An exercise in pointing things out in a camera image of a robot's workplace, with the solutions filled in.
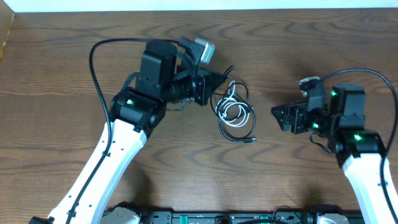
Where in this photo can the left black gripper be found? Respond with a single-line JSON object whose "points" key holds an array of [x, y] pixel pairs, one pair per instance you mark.
{"points": [[203, 89]]}

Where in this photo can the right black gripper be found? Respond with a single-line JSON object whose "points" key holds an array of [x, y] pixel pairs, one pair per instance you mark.
{"points": [[298, 109]]}

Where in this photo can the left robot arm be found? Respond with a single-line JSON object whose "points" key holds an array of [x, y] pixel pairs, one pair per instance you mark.
{"points": [[170, 71]]}

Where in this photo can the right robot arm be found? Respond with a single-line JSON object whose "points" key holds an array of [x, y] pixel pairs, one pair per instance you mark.
{"points": [[358, 150]]}

